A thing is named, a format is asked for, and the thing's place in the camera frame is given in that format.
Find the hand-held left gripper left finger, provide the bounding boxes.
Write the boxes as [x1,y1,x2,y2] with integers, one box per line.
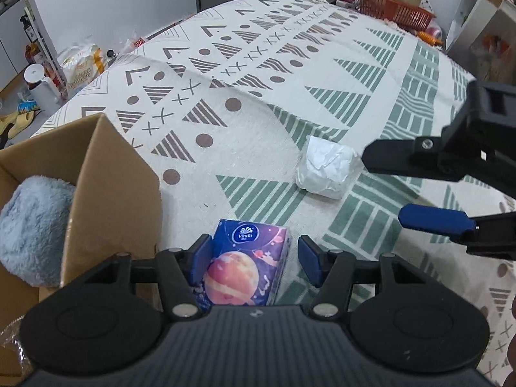
[86,233,214,319]

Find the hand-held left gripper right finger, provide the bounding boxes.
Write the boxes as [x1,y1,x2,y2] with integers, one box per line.
[297,235,431,318]

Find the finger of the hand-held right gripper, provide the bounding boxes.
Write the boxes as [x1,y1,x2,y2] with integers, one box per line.
[398,205,516,261]
[362,137,465,183]

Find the purple planet-print tissue pack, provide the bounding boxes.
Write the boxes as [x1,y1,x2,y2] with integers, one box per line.
[189,219,292,311]

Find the white packet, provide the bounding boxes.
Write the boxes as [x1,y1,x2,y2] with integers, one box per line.
[296,136,359,200]

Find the brown cardboard box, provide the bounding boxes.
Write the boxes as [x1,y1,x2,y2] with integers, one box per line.
[0,113,163,380]

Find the grey plush toy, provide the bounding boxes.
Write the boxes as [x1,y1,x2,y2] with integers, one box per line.
[0,175,77,287]

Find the orange packet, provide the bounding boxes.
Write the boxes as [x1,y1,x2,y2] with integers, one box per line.
[417,28,444,47]

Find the white desk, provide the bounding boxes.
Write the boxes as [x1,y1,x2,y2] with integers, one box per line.
[445,0,516,81]

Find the patterned fringed blanket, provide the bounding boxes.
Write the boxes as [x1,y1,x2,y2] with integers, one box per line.
[30,0,516,387]

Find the red plastic basket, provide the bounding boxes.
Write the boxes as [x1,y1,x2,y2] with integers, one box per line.
[355,0,437,29]

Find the red-print plastic bag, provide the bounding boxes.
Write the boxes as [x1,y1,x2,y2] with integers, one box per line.
[121,34,148,53]

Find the bread bag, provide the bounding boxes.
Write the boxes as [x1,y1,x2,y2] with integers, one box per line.
[56,42,109,95]

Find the yellow slippers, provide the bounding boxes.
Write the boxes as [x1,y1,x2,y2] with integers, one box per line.
[0,111,39,140]

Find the white kettle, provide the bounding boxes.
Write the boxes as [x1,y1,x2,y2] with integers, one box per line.
[23,64,61,111]

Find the white slim rack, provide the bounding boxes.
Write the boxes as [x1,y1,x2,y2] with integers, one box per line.
[20,4,65,89]

